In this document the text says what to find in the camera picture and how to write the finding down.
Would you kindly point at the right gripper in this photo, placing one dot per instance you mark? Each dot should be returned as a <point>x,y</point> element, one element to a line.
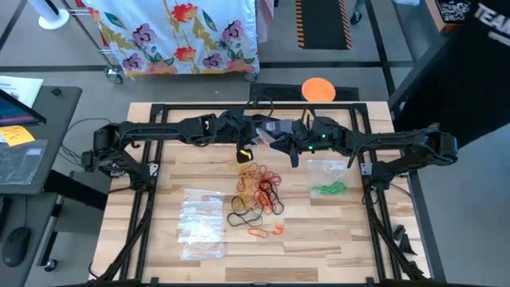
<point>322,135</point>

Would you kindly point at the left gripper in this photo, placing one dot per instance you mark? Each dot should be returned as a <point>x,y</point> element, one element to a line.
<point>235,127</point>

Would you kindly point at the green rubber band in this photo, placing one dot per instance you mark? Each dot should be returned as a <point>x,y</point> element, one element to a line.
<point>330,188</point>
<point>342,185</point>
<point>320,190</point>

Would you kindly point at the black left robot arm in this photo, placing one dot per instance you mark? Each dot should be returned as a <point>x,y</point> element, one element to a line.
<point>159,129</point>

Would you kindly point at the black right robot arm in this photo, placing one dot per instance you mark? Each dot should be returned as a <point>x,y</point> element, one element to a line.
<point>398,141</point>

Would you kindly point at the pile of coloured rubber bands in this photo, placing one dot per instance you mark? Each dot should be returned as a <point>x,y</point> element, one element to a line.
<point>245,199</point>

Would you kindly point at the black grate floor mat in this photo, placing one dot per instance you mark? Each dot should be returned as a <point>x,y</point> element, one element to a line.
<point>279,93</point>

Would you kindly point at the orange disc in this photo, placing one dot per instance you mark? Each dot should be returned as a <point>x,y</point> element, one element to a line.
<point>318,89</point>

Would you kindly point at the pile of clear plastic bags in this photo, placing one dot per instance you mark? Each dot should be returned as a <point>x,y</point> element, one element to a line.
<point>199,223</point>

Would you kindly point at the pink cloth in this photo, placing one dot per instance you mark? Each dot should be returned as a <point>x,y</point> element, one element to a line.
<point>265,16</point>

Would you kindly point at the floral print cloth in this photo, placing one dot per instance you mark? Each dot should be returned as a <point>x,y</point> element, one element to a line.
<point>179,36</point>

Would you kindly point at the black hazard-striped floor mat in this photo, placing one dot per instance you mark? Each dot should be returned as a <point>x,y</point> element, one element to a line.
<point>322,24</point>

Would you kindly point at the black plastic wedge piece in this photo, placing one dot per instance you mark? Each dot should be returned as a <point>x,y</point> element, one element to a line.
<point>399,233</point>
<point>414,271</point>
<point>406,247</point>

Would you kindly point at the wood-topped grey workbench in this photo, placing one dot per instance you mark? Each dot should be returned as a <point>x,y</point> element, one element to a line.
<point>418,68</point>

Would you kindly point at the person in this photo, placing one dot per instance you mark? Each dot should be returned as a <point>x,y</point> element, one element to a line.
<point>458,79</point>

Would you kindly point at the black office desk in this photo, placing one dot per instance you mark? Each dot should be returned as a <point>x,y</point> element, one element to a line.
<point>60,119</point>

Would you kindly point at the black round desk knob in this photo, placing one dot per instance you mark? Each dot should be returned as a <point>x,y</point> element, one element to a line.
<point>56,91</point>

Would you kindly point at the black parts tray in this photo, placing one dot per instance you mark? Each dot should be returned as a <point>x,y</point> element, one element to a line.
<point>454,11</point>

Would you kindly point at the black pole white base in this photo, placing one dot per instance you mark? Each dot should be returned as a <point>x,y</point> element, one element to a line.
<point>53,22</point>

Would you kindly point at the grey plastic sleeve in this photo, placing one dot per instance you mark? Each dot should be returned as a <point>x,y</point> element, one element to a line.
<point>20,163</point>

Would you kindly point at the white paper sheet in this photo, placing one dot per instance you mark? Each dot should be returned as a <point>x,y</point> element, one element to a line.
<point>24,85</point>

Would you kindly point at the yellow sticky note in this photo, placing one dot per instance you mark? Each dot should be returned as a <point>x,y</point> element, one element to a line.
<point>16,135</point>

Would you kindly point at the black computer monitor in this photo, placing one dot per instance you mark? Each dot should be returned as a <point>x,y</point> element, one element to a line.
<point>16,113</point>

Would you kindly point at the black computer mouse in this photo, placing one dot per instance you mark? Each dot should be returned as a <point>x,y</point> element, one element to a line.
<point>16,243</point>

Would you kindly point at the black aluminium table frame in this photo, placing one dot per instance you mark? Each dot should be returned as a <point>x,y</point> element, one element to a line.
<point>259,107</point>

